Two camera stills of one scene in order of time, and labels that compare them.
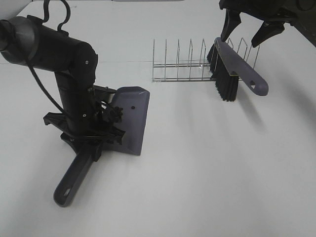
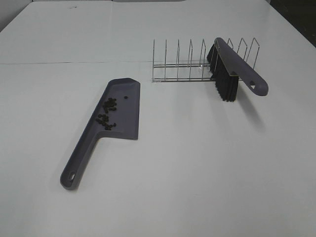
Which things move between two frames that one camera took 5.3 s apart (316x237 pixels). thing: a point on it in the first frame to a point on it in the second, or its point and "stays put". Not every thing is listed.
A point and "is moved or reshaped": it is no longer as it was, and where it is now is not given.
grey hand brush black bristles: [227, 65] stays put
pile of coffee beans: [117, 113] is moved or reshaped
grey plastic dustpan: [129, 107] is moved or reshaped
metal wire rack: [190, 72] stays put
